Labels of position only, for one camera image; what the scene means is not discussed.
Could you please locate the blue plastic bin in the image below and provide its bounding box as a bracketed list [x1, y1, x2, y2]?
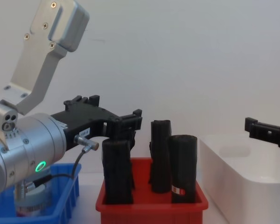
[0, 162, 82, 224]

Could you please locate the white plastic bin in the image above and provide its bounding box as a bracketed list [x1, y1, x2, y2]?
[199, 133, 280, 224]

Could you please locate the thin dark cable, silver plug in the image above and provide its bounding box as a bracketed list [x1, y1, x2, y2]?
[25, 134, 100, 189]

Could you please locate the black roll with red label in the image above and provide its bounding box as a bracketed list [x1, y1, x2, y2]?
[168, 134, 198, 203]

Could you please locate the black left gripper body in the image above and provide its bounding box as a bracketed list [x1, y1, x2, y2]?
[50, 104, 119, 150]

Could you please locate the black bag roll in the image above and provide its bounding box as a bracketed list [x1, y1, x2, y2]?
[102, 137, 134, 205]
[148, 119, 173, 194]

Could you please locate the red plastic bin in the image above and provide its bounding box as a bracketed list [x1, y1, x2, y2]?
[95, 157, 210, 224]

